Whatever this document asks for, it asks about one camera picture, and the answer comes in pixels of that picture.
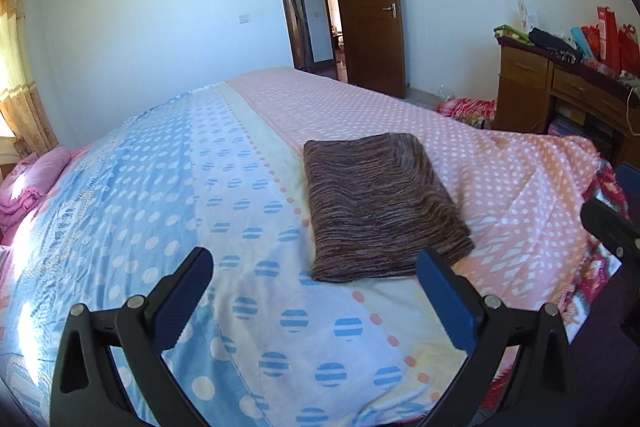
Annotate bed with dotted quilt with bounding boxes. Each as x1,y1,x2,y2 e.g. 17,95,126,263
0,66,603,427

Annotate yellow patterned curtain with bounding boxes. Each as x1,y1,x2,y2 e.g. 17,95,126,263
0,0,59,154

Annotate light blue bag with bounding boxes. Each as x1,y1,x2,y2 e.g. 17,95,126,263
570,26,601,58

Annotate dark purple cloth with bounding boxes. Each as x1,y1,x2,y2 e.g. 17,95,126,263
567,269,640,427

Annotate wide red gift bag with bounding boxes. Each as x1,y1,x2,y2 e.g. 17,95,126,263
618,24,640,76

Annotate red floral blanket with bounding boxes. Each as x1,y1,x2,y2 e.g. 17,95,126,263
564,156,632,344

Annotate brown wooden door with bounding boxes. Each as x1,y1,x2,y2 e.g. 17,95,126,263
336,0,407,98

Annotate green cloth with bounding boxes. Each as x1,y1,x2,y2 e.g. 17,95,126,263
493,24,532,44

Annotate white cable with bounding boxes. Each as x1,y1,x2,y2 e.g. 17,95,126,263
624,86,640,134

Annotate black bag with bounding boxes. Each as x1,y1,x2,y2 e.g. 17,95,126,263
528,27,584,63

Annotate white box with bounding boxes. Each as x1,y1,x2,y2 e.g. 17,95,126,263
517,0,539,30

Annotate pink pillows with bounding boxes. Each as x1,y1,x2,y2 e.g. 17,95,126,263
0,146,72,233

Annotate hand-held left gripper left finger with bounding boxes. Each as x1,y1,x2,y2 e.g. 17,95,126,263
49,246,216,427

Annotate wooden desk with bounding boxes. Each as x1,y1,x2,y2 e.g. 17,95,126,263
492,38,640,168

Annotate brown door frame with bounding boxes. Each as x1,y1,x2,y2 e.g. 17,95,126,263
269,0,351,76

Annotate tall red gift bag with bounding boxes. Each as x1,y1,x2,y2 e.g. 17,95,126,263
596,6,621,64

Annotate brown knitted sweater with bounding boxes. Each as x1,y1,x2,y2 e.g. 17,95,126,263
303,133,476,284

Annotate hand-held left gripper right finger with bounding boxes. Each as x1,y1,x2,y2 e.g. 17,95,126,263
415,248,587,427

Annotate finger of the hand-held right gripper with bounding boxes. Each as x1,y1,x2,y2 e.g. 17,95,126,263
580,197,640,262
616,163,640,210

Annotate red striped cloth pile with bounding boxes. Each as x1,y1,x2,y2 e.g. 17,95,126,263
434,96,499,130

